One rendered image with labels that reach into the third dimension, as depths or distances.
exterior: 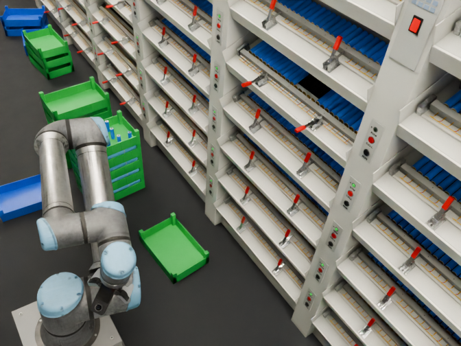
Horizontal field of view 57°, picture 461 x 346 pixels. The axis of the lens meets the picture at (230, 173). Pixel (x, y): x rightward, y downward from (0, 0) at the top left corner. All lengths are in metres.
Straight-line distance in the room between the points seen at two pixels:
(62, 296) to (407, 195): 1.11
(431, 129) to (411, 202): 0.21
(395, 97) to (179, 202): 1.50
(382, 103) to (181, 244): 1.34
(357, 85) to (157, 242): 1.34
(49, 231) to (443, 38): 1.04
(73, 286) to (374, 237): 0.98
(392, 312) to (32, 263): 1.55
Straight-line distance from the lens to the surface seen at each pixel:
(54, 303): 1.56
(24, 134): 2.89
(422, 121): 1.10
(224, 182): 1.94
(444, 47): 0.99
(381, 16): 1.06
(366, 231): 1.35
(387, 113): 1.10
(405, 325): 1.46
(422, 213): 1.18
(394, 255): 1.33
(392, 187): 1.21
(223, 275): 2.05
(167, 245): 2.14
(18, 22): 3.91
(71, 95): 2.56
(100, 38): 2.97
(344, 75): 1.19
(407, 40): 1.01
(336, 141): 1.28
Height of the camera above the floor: 1.75
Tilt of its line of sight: 45 degrees down
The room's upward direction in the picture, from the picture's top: 5 degrees clockwise
